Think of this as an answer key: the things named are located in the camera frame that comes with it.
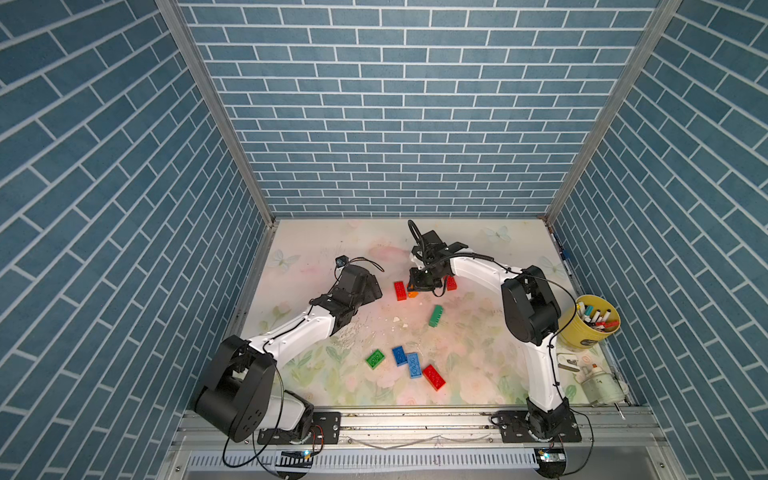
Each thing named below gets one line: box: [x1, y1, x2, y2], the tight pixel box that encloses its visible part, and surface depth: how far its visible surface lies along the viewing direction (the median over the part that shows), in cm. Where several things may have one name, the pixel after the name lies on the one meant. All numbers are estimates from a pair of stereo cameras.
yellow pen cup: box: [558, 294, 621, 348], surface depth 82 cm
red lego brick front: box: [422, 364, 446, 391], surface depth 82 cm
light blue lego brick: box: [407, 352, 422, 379], surface depth 86 cm
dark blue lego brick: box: [392, 346, 408, 367], surface depth 86 cm
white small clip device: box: [556, 353, 580, 372], surface depth 85 cm
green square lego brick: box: [365, 349, 386, 370], surface depth 86 cm
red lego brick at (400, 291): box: [394, 281, 407, 301], surface depth 99 cm
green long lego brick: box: [428, 304, 444, 327], surface depth 93 cm
